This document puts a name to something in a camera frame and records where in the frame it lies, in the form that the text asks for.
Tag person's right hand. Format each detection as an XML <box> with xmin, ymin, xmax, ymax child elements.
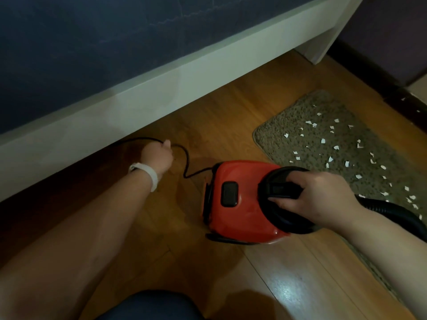
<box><xmin>268</xmin><ymin>171</ymin><xmax>363</xmax><ymax>228</ymax></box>

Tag person's left hand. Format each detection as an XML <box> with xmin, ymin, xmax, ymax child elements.
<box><xmin>139</xmin><ymin>140</ymin><xmax>175</xmax><ymax>179</ymax></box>

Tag black power cord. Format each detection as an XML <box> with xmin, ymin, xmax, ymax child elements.
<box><xmin>116</xmin><ymin>137</ymin><xmax>215</xmax><ymax>179</ymax></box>

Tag red canister vacuum cleaner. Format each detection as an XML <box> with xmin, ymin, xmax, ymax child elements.
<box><xmin>201</xmin><ymin>160</ymin><xmax>321</xmax><ymax>246</ymax></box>

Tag person's right forearm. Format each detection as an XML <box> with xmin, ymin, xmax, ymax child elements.
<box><xmin>347</xmin><ymin>196</ymin><xmax>427</xmax><ymax>320</ymax></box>

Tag person's left forearm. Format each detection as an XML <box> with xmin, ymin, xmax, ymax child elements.
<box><xmin>0</xmin><ymin>167</ymin><xmax>157</xmax><ymax>320</ymax></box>

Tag white wristband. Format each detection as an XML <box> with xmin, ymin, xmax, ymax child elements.
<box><xmin>128</xmin><ymin>162</ymin><xmax>159</xmax><ymax>193</ymax></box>

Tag grey-brown floor rug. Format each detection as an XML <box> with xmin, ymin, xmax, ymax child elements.
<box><xmin>252</xmin><ymin>89</ymin><xmax>427</xmax><ymax>308</ymax></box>

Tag scattered white paper scraps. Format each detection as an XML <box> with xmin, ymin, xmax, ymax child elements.
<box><xmin>284</xmin><ymin>96</ymin><xmax>425</xmax><ymax>221</ymax></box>

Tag dark blue mattress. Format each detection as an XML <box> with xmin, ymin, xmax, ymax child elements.
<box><xmin>0</xmin><ymin>0</ymin><xmax>327</xmax><ymax>134</ymax></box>

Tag person's dark blue trouser knee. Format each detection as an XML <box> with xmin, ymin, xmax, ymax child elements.
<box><xmin>95</xmin><ymin>289</ymin><xmax>205</xmax><ymax>320</ymax></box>

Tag white bed frame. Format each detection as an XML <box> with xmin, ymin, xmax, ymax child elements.
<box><xmin>0</xmin><ymin>0</ymin><xmax>366</xmax><ymax>202</ymax></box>

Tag black vacuum hose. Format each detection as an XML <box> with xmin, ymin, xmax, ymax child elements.
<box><xmin>354</xmin><ymin>194</ymin><xmax>427</xmax><ymax>244</ymax></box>

